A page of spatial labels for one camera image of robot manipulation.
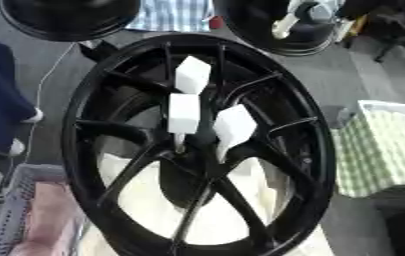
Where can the black round wheel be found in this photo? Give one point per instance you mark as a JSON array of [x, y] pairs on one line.
[[252, 20], [65, 16]]

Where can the black office chair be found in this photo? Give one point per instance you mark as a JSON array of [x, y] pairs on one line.
[[395, 30]]

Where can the white pin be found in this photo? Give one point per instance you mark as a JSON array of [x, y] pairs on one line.
[[233, 126], [192, 75], [184, 113]]

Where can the black spoked wheel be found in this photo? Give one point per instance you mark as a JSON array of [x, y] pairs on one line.
[[118, 130]]

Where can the grey plastic crate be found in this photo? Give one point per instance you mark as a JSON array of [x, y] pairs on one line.
[[19, 213]]

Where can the green white checked table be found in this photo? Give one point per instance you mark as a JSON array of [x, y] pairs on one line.
[[380, 150]]

